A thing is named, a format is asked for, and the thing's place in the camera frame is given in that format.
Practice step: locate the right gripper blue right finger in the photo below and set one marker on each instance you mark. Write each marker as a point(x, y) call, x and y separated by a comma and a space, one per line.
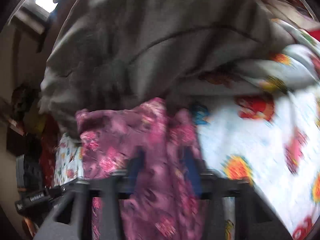
point(193, 174)

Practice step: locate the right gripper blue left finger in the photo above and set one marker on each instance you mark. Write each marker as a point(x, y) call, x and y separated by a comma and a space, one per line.
point(133, 170)

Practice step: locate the white cartoon print bedsheet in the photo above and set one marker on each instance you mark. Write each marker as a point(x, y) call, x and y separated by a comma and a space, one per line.
point(261, 127)

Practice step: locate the pink purple floral garment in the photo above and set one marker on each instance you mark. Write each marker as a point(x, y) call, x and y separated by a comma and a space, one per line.
point(163, 204)

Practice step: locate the grey pillow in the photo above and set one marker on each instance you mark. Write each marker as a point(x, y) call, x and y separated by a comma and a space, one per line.
point(117, 54)

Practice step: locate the barred window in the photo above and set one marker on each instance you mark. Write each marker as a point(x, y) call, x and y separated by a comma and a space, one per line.
point(34, 14)

